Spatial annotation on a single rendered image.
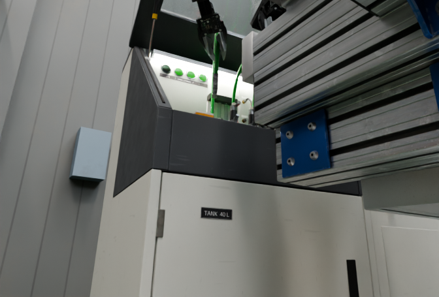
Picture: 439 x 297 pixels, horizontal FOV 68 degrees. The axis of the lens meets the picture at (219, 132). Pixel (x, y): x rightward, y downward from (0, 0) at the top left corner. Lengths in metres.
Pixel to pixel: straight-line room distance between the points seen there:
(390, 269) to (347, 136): 0.78
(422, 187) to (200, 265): 0.50
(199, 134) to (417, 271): 0.83
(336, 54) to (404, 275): 0.90
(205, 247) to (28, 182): 2.01
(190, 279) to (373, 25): 0.62
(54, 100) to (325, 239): 2.32
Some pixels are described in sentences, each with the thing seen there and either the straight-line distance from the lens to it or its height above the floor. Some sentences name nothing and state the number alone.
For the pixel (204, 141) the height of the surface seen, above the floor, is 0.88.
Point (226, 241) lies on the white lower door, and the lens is 0.83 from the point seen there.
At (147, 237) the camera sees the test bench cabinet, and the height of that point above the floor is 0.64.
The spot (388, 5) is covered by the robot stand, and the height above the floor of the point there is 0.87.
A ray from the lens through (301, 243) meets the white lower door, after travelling 0.95.
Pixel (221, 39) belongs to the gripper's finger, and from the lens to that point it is 1.09.
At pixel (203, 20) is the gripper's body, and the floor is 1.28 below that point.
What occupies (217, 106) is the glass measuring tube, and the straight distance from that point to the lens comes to 1.53.
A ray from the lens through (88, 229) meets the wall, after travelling 2.70.
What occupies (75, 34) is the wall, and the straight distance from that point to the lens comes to 3.14.
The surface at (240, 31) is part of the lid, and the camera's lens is 1.60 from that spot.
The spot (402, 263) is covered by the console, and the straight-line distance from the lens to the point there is 1.23.
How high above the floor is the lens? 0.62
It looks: 19 degrees up
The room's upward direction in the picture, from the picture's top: 2 degrees clockwise
